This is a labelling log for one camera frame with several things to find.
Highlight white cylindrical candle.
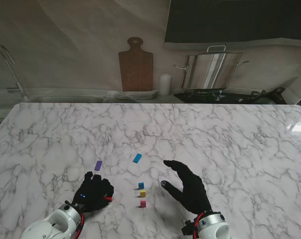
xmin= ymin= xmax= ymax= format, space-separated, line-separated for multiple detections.
xmin=159 ymin=74 xmax=173 ymax=96

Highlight black frying pan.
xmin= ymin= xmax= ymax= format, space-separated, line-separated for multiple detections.
xmin=251 ymin=87 xmax=288 ymax=105

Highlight chrome kitchen faucet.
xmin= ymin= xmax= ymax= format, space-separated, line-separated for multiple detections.
xmin=0 ymin=44 xmax=29 ymax=100

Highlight stack of white plates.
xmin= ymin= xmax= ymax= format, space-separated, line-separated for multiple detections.
xmin=114 ymin=90 xmax=159 ymax=101

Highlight dark range hood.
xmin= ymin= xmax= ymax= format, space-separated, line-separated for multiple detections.
xmin=164 ymin=0 xmax=301 ymax=43

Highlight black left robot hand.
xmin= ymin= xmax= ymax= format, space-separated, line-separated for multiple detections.
xmin=72 ymin=171 xmax=114 ymax=213

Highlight steel kitchen sink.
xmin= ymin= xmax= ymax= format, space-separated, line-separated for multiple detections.
xmin=25 ymin=96 xmax=108 ymax=103

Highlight large steel stock pot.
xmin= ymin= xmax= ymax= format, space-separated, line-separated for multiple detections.
xmin=174 ymin=45 xmax=250 ymax=90

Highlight black gas stove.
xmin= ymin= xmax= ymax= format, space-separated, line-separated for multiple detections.
xmin=174 ymin=88 xmax=258 ymax=104

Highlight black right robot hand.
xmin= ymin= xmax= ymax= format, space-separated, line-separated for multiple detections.
xmin=160 ymin=160 xmax=212 ymax=216

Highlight brown wooden cutting board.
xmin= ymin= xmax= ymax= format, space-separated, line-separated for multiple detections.
xmin=118 ymin=37 xmax=154 ymax=92

